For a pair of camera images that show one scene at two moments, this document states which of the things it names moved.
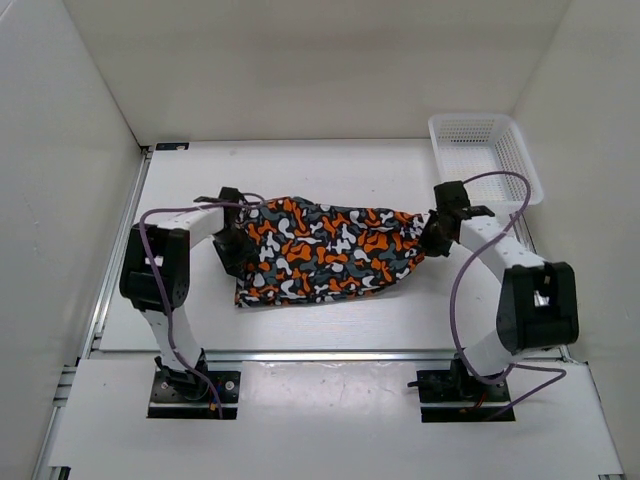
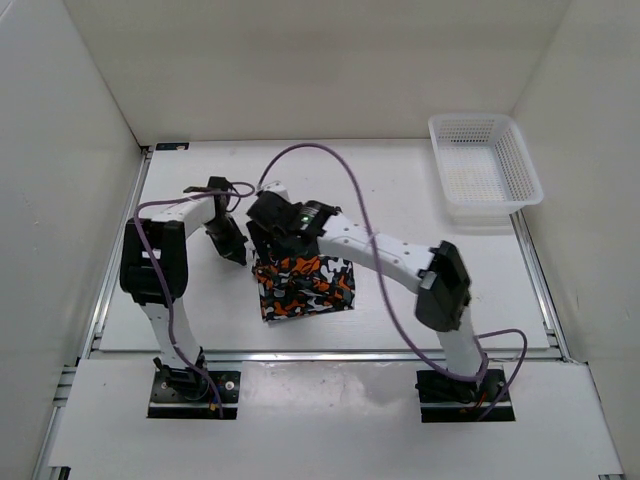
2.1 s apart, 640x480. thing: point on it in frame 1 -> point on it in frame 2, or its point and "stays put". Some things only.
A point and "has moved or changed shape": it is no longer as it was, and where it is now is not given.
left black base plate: [184, 394] stays put
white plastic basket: [467, 145] stays put
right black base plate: [451, 395] stays put
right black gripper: [429, 246] -> [260, 234]
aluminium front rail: [322, 355] stays put
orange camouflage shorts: [308, 249] has moved or changed shape
